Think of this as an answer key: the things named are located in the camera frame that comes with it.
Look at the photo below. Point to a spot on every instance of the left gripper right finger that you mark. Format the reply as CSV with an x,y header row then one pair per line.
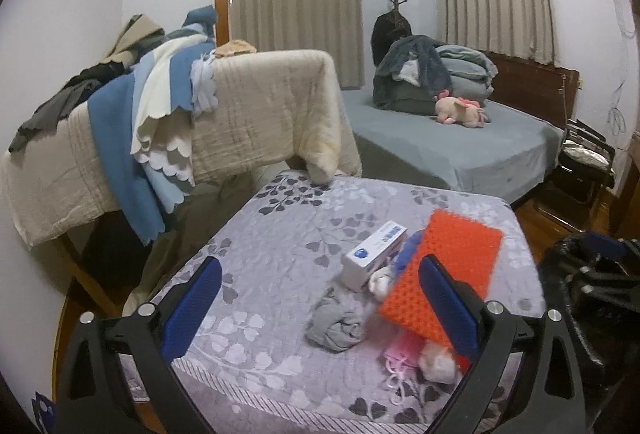
x,y
546,395

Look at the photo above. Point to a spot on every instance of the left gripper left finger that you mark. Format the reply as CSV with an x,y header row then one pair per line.
x,y
93,394

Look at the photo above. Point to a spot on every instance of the pink sock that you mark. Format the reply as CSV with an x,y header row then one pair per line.
x,y
437,364

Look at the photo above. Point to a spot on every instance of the pink face mask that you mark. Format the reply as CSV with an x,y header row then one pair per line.
x,y
401,358

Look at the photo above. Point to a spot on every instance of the orange spiky foam mat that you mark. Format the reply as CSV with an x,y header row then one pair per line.
x,y
468,251

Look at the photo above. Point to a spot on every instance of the white tissue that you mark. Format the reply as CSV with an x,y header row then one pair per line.
x,y
381,282

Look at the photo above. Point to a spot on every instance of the grey sock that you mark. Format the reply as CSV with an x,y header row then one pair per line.
x,y
333,325

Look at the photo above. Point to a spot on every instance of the white alcohol pads box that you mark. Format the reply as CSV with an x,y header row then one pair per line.
x,y
370,254

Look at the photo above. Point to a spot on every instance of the black trash bag bin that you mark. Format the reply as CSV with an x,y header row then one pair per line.
x,y
593,280

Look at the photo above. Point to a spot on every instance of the wooden wardrobe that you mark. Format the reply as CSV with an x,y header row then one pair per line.
x,y
624,216

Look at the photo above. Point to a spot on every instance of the grey floral quilted mattress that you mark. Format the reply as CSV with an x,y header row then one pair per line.
x,y
250,368

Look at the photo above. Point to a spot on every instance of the black folding chair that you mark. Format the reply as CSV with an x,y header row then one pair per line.
x,y
583,172

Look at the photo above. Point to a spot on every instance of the bed with grey-blue sheet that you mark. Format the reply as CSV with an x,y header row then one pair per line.
x,y
507,158

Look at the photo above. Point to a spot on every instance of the blue white scalloped blanket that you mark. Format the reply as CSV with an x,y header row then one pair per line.
x,y
142,121

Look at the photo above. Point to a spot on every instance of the pink plush pig toy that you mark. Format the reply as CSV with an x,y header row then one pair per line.
x,y
457,110

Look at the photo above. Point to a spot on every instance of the dark wooden headboard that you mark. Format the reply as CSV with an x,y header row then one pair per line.
x,y
541,90

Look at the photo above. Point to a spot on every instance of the dark grey clothes pile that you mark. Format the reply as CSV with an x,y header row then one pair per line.
x,y
76,91

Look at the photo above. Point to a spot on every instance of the folded grey duvet pile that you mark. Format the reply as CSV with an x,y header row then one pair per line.
x,y
471,72

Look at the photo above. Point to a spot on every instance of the dark teal fleece blanket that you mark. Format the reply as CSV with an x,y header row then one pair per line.
x,y
410,77

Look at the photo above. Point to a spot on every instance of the beige quilted blanket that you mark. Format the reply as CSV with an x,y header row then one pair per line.
x,y
272,107

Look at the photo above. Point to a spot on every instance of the tan cloth on blanket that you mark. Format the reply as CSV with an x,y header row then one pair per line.
x,y
234,48

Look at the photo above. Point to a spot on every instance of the coat rack with dark coat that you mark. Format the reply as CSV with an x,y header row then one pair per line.
x,y
387,29

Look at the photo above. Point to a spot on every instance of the right beige curtain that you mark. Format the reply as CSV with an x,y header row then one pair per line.
x,y
517,28

